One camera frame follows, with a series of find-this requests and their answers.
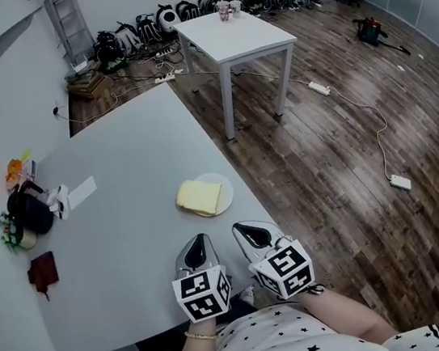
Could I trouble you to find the row of black backpacks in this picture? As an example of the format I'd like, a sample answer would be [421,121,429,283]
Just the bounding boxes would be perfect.
[87,0,328,70]

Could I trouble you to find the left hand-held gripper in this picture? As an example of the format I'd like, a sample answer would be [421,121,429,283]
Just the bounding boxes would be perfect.
[165,230,237,326]

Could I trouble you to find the stack of cardboard boxes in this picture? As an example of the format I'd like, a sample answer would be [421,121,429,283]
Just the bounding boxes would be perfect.
[64,66,111,104]

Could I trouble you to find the white paper sheet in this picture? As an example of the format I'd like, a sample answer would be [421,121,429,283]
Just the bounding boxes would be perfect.
[63,175,100,211]

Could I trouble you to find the white star-print shirt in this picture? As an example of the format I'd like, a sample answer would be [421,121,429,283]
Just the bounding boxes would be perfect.
[197,280,439,351]

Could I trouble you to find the person's right forearm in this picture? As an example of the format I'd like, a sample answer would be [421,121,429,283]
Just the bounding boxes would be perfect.
[293,277,402,351]

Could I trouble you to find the small flower pot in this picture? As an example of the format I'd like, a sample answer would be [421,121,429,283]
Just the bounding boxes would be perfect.
[0,206,40,256]

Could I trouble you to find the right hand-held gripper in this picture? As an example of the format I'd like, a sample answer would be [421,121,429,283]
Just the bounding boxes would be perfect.
[230,211,319,307]

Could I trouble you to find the gold bracelet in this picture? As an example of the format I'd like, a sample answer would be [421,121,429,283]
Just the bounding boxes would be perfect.
[184,326,221,345]

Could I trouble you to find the white router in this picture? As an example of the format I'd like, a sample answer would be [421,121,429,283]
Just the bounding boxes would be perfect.
[69,54,92,76]

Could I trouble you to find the brown leather wallet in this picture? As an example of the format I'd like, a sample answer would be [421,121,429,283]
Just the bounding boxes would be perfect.
[23,249,64,305]

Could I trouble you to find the black kettle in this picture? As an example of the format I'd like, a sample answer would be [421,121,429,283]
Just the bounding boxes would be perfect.
[3,182,57,240]

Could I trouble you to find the white drink cup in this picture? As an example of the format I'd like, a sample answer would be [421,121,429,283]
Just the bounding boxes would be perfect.
[229,0,245,20]

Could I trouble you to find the white rectangular table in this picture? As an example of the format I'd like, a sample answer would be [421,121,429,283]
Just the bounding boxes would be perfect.
[171,0,312,147]

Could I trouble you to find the long white power cable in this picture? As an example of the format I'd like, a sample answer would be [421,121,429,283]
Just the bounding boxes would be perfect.
[327,78,397,187]

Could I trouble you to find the red and green vacuum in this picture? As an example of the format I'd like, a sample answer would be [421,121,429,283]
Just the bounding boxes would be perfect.
[352,13,391,50]

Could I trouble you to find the metal ladder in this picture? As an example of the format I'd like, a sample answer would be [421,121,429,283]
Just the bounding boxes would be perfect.
[42,0,96,70]

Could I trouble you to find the round white plate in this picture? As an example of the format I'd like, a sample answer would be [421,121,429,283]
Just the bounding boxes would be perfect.
[186,169,238,221]

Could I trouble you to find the person's white shoe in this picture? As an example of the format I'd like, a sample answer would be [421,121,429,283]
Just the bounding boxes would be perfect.
[235,285,258,306]

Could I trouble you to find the orange toy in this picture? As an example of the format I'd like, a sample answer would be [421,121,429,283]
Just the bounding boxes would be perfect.
[0,148,37,184]

